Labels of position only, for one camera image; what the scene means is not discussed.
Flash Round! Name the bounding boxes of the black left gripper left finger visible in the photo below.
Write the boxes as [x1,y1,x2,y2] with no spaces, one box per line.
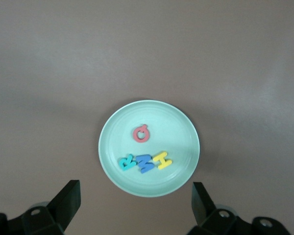
[0,180,81,235]

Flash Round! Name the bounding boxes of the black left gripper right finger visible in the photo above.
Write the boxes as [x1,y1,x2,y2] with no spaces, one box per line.
[186,182,292,235]

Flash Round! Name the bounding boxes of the yellow capital letter H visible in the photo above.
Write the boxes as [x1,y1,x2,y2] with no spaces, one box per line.
[152,151,173,171]

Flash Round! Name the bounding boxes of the blue capital letter M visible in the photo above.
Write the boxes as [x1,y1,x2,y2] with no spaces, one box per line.
[136,154,155,174]

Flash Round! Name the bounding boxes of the teal capital letter R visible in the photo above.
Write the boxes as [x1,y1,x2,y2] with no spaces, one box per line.
[119,153,138,171]

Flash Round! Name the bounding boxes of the red capital letter Q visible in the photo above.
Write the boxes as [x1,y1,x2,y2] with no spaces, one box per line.
[132,124,150,143]

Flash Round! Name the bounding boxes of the green plate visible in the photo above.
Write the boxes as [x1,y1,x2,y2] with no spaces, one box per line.
[98,99,201,198]

